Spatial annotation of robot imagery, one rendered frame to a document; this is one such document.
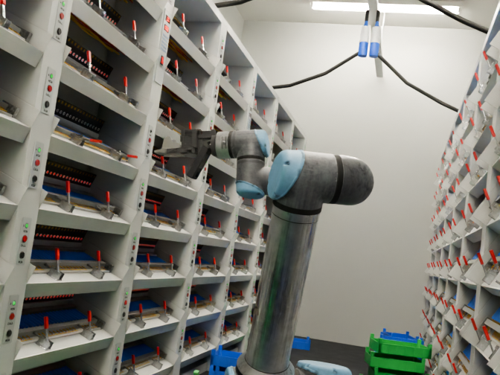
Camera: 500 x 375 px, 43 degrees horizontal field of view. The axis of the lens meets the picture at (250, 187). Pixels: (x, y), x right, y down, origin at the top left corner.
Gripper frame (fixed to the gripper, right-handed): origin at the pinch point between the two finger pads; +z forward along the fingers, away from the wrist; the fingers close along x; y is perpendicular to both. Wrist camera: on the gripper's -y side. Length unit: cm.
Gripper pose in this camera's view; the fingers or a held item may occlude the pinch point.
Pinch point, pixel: (159, 154)
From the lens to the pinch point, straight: 213.8
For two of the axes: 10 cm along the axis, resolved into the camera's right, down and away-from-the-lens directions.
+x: -2.3, -1.3, -9.7
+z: -9.7, 0.3, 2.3
